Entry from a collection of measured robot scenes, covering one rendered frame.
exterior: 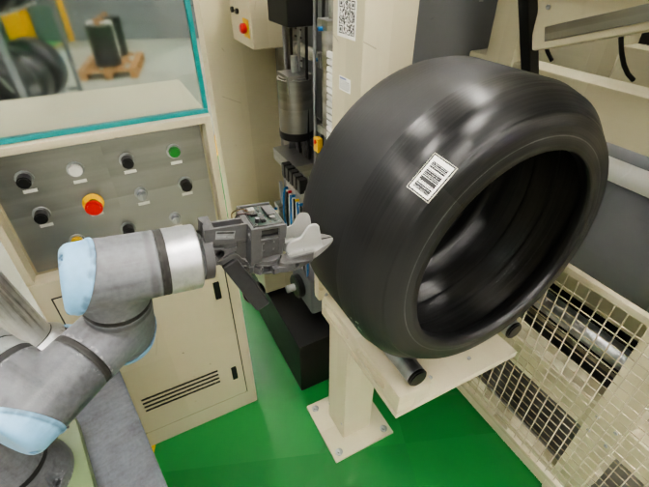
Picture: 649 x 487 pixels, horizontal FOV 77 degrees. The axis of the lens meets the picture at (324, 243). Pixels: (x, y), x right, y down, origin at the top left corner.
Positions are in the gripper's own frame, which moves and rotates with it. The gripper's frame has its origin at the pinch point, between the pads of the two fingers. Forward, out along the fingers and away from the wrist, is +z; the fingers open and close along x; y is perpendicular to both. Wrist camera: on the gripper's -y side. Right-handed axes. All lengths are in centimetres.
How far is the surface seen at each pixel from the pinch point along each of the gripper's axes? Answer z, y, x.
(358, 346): 16.4, -36.0, 5.2
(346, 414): 35, -101, 26
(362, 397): 42, -95, 26
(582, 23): 57, 34, 9
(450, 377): 34, -39, -9
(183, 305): -15, -58, 58
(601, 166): 47, 14, -12
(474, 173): 15.6, 16.0, -11.8
